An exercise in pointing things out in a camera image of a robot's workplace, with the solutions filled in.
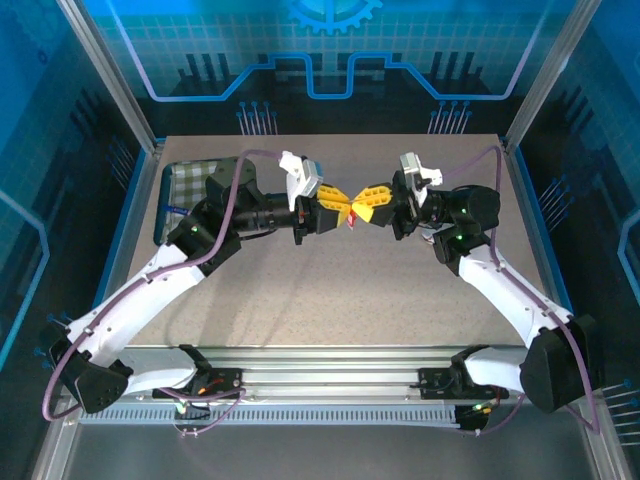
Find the red plastic key tag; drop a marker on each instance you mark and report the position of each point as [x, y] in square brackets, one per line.
[352, 219]

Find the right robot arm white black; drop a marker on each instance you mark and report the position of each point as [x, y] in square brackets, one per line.
[500, 290]

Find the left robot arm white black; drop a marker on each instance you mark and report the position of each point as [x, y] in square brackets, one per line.
[140, 295]

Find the green checked cloth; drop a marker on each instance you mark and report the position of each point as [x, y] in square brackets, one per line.
[192, 177]

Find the blue marker pen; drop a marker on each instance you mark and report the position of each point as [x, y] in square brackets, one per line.
[179, 209]

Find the teal plastic tray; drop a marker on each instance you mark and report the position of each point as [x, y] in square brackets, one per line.
[161, 220]

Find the small black electronics board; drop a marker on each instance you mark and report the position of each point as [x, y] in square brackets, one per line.
[472, 419]
[192, 407]

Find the grey metal front panel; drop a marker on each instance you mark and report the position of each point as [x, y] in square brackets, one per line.
[325, 455]

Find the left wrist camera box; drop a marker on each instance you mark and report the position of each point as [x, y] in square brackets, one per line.
[300, 172]

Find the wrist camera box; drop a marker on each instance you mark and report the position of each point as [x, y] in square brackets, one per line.
[300, 172]
[417, 167]

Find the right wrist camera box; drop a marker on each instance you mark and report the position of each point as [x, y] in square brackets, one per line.
[417, 167]

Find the aluminium table side rail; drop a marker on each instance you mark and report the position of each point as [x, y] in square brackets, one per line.
[144, 185]
[522, 185]

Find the aluminium front rail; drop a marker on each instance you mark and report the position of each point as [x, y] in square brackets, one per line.
[325, 370]

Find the aluminium frame post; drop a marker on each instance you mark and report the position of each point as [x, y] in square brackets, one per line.
[550, 75]
[107, 75]

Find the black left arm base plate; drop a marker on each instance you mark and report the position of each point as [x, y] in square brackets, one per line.
[225, 385]

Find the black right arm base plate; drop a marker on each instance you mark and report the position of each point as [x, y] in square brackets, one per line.
[435, 384]

